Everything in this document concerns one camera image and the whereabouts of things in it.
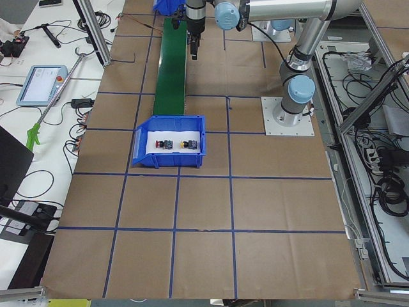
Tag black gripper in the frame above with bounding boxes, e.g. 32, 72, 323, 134
187, 18, 205, 60

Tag yellow push button switch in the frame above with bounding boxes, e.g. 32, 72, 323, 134
180, 140, 197, 150

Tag red push button switch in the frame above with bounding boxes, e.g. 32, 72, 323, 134
155, 140, 173, 150

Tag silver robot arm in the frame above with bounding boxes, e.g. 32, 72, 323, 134
214, 0, 362, 127
186, 0, 206, 60

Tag right blue plastic bin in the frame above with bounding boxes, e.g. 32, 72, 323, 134
153, 0, 186, 16

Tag blue plastic bin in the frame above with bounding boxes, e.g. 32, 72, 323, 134
132, 115, 206, 168
153, 0, 186, 16

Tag green conveyor belt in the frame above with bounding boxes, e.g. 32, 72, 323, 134
153, 17, 187, 115

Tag white foam pad left bin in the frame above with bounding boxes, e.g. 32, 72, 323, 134
146, 131, 201, 154

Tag left blue plastic bin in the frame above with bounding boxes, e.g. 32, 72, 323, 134
132, 115, 206, 168

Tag teach pendant tablet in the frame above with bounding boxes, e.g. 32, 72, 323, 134
16, 65, 68, 107

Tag red black wire pair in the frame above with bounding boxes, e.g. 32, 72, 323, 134
116, 13, 164, 36

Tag aluminium frame post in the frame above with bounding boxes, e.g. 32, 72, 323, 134
73, 0, 112, 67

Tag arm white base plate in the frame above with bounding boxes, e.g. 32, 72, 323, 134
261, 97, 314, 137

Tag green handled reacher grabber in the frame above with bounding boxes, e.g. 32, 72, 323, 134
26, 47, 88, 151

